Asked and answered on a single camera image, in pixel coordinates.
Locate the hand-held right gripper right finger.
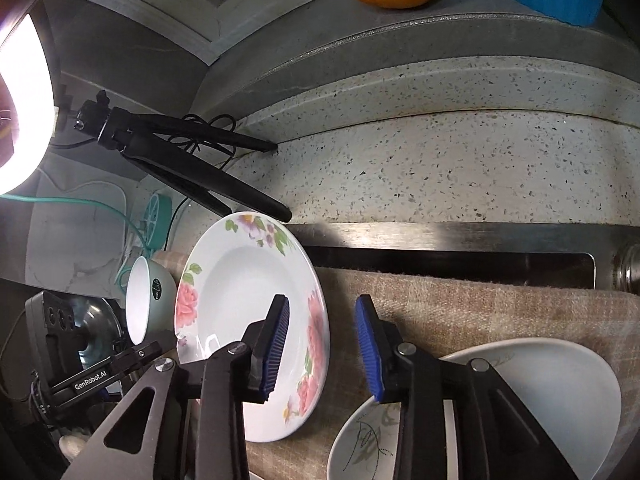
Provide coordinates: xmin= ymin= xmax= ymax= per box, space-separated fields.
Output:
xmin=354 ymin=295 xmax=583 ymax=480

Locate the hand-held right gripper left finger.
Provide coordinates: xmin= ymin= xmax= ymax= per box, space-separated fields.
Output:
xmin=60 ymin=294 xmax=291 ymax=480

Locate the pink floral white plate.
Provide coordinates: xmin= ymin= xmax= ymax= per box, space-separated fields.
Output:
xmin=174 ymin=212 xmax=331 ymax=443

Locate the white plate grey scroll print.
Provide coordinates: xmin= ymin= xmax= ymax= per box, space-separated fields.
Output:
xmin=440 ymin=338 xmax=622 ymax=480

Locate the person's left hand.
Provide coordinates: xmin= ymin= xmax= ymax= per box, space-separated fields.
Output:
xmin=59 ymin=432 xmax=97 ymax=462

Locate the glass pot lid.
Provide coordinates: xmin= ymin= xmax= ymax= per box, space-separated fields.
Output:
xmin=70 ymin=297 xmax=127 ymax=372

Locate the white bowl grey leaf print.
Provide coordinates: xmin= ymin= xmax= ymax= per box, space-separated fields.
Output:
xmin=327 ymin=395 xmax=407 ymax=480

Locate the plaid beige cloth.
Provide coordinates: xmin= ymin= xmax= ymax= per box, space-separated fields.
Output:
xmin=152 ymin=250 xmax=640 ymax=480

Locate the mint green bowl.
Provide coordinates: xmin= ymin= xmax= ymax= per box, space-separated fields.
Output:
xmin=125 ymin=256 xmax=178 ymax=346

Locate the stainless steel sink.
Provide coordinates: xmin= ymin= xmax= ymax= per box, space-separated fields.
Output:
xmin=287 ymin=222 xmax=640 ymax=292

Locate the black tripod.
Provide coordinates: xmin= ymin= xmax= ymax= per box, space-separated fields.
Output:
xmin=55 ymin=90 xmax=293 ymax=223

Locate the round steel sink fitting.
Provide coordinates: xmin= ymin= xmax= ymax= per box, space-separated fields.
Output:
xmin=609 ymin=242 xmax=640 ymax=294

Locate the teal cable reel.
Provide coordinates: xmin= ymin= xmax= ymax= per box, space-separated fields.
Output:
xmin=0 ymin=192 xmax=151 ymax=253
xmin=142 ymin=195 xmax=174 ymax=252

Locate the white cable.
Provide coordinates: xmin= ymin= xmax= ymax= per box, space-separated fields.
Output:
xmin=37 ymin=170 xmax=132 ymax=241

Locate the white ring light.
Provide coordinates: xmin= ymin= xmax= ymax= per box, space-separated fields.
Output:
xmin=0 ymin=10 xmax=57 ymax=196

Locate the black tripod cable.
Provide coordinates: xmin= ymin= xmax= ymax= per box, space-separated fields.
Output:
xmin=177 ymin=114 xmax=240 ymax=171

